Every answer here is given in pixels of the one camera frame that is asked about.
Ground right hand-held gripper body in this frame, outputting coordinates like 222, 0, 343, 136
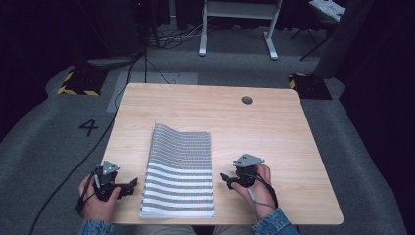
232, 153, 266, 189

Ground person's left hand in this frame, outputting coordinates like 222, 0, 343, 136
77, 174, 122, 223

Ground white desk frame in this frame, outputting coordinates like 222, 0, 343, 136
198, 0, 284, 61

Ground black base with hazard stripes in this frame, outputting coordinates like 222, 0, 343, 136
288, 72, 334, 101
56, 66, 110, 97

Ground left hand-held gripper black cable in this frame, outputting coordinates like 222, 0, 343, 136
27, 48, 145, 235

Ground grey curtain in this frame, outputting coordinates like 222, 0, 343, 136
313, 0, 376, 79

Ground person's beige trouser legs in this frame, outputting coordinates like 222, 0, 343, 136
115, 223, 256, 235

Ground white bag with red print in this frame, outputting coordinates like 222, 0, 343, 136
308, 0, 346, 23

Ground grey white striped cloth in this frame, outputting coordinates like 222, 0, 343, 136
138, 122, 216, 220

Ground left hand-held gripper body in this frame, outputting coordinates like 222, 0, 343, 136
92, 160, 131, 202

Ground thin black stand pole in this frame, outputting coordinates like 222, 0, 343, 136
142, 19, 149, 84

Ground black folding stand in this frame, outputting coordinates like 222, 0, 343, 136
290, 19, 337, 63

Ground person's right hand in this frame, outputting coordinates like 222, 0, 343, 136
230, 163, 279, 220

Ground right hand-held gripper grey cable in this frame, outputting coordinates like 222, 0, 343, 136
247, 186, 277, 220

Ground bundle of floor cables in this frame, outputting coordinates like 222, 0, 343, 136
146, 19, 209, 51

